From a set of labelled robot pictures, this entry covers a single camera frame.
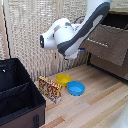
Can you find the red yellow snack box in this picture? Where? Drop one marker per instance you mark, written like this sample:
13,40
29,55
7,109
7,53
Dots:
50,89

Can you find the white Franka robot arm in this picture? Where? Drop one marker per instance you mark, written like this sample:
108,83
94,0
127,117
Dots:
66,36

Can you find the brown wooden drawer cabinet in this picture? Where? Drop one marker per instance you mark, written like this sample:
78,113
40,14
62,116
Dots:
116,18

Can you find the yellow plastic bowl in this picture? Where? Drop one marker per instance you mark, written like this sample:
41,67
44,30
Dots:
63,79

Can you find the blue plastic bowl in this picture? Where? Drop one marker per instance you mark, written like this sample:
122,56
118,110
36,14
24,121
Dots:
76,88

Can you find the beige bamboo folding screen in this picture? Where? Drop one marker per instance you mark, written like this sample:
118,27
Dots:
23,30

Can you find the black fabric storage box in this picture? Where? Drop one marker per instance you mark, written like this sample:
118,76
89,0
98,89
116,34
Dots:
16,93

